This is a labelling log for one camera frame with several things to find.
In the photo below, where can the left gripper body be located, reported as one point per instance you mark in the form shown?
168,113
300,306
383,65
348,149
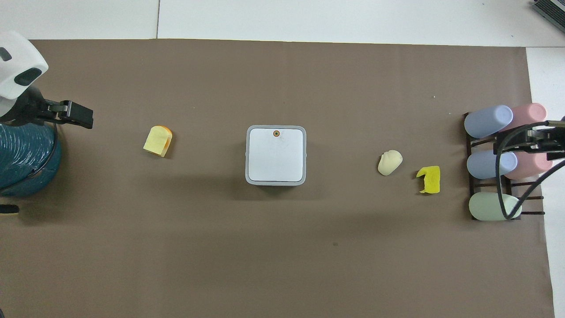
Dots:
27,108

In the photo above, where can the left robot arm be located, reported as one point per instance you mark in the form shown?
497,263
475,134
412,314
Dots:
17,53

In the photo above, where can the white square bin grey rim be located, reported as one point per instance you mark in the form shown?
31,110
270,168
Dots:
276,157

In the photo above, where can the teal ribbed container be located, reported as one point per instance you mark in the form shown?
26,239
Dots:
22,152

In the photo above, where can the black stand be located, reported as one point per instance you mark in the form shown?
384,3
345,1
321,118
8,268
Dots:
8,209

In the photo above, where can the yellow toast slice toy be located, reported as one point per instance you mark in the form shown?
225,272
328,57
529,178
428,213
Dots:
156,142

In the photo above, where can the cream dumpling toy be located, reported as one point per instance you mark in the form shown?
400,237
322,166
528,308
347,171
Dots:
389,162

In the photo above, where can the dark wooden cup rack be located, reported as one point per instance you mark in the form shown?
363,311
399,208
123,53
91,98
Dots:
469,143

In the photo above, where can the blue plastic cup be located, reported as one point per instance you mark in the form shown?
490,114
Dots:
483,164
485,122

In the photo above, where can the green plastic cup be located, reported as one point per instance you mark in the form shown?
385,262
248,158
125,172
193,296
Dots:
485,206

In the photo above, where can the pink plastic cup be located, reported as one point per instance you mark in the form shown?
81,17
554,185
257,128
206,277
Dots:
527,112
532,165

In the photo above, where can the grey ribbed device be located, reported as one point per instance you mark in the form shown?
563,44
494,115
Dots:
551,8

